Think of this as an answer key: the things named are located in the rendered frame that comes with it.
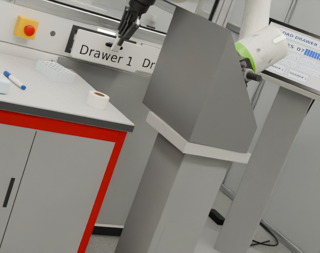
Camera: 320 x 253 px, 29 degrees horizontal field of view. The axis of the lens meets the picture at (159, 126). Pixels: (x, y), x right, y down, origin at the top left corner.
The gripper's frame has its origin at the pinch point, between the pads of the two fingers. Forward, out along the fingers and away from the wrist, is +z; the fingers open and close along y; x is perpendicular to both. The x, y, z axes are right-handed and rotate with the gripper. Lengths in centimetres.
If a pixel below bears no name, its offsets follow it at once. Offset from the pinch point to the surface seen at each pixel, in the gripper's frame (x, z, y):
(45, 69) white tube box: -28.8, 10.2, 13.1
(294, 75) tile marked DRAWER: 87, -9, 3
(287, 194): 157, 74, -9
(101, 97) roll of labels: -19.5, -1.4, 40.1
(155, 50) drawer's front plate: 23.5, 4.2, -9.8
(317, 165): 157, 46, -5
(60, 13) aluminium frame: -21.2, 0.8, -12.6
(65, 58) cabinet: -13.4, 16.7, -7.1
